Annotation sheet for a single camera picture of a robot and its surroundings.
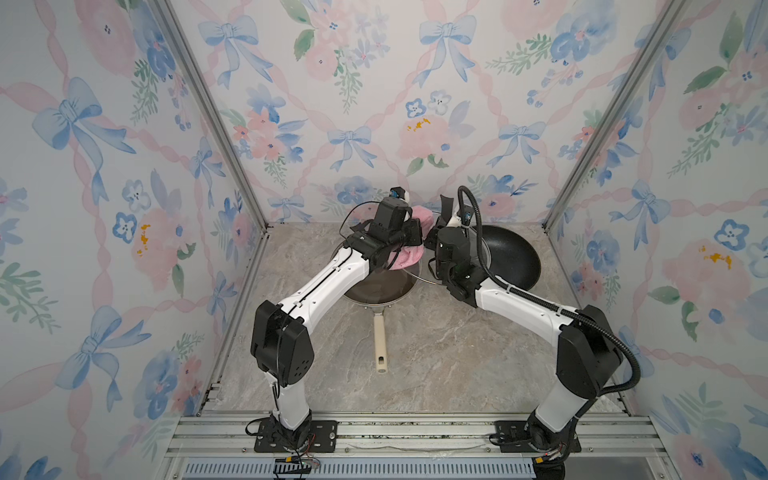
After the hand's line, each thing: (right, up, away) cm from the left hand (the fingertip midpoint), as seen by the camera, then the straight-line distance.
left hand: (422, 224), depth 81 cm
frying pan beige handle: (-11, -32, -3) cm, 34 cm away
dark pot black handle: (+35, -9, +28) cm, 46 cm away
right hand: (+6, +2, 0) cm, 7 cm away
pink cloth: (-3, -8, -8) cm, 12 cm away
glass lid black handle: (+6, +4, +1) cm, 7 cm away
